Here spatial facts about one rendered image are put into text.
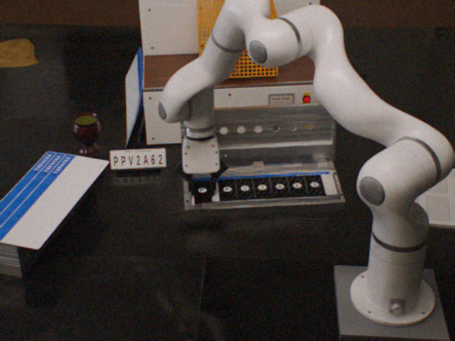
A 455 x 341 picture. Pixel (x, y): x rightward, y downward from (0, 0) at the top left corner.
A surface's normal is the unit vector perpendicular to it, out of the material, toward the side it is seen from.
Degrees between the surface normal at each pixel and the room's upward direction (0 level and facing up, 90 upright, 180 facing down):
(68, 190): 0
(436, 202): 0
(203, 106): 78
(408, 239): 89
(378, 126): 100
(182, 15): 90
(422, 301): 0
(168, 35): 90
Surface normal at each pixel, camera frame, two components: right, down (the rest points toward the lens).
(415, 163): 0.40, -0.42
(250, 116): 0.07, 0.42
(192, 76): -0.33, -0.24
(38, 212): -0.01, -0.83
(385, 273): -0.55, 0.47
